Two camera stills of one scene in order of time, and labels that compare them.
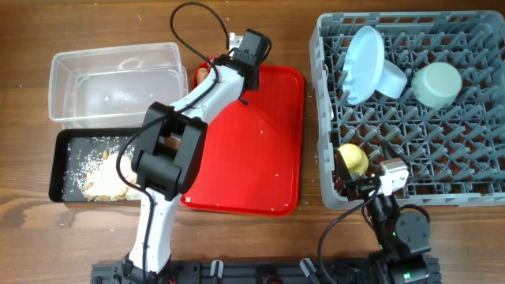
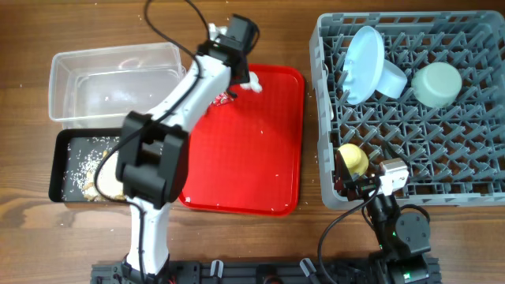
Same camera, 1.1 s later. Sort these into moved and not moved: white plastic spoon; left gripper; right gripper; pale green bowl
Moved: left gripper
Not moved: white plastic spoon; pale green bowl; right gripper
